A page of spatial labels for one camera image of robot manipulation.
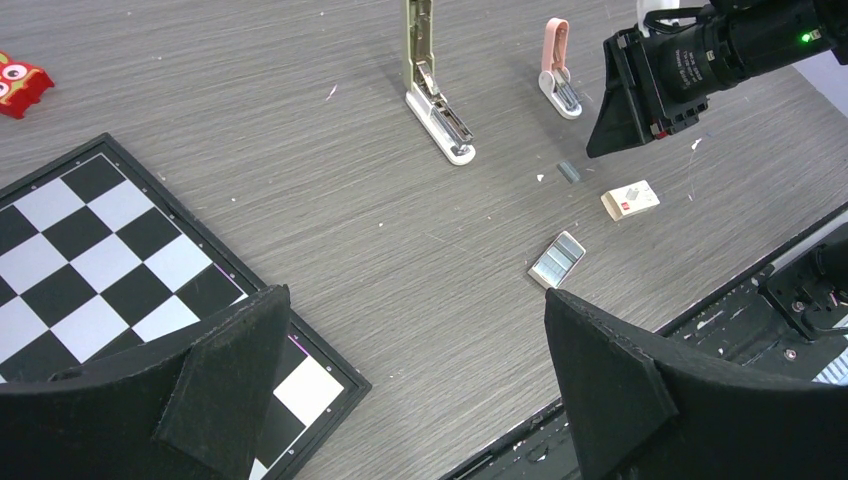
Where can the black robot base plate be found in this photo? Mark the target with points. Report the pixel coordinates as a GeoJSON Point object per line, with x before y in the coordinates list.
{"type": "Point", "coordinates": [786, 315]}

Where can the white staple box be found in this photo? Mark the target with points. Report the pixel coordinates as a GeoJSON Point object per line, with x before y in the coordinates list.
{"type": "Point", "coordinates": [629, 200]}

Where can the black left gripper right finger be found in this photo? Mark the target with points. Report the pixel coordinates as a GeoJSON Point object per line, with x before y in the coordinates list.
{"type": "Point", "coordinates": [641, 406]}

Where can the red snack packet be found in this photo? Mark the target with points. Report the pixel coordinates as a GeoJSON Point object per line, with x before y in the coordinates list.
{"type": "Point", "coordinates": [22, 85]}

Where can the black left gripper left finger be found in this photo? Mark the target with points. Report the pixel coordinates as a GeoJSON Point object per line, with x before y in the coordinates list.
{"type": "Point", "coordinates": [188, 405]}

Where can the black white checkerboard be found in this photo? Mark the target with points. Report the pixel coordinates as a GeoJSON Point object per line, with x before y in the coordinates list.
{"type": "Point", "coordinates": [98, 257]}

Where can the staple tray with staples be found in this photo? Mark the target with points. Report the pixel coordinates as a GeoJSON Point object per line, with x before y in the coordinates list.
{"type": "Point", "coordinates": [557, 261]}

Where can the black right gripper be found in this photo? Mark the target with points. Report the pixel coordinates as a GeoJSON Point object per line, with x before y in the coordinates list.
{"type": "Point", "coordinates": [660, 73]}

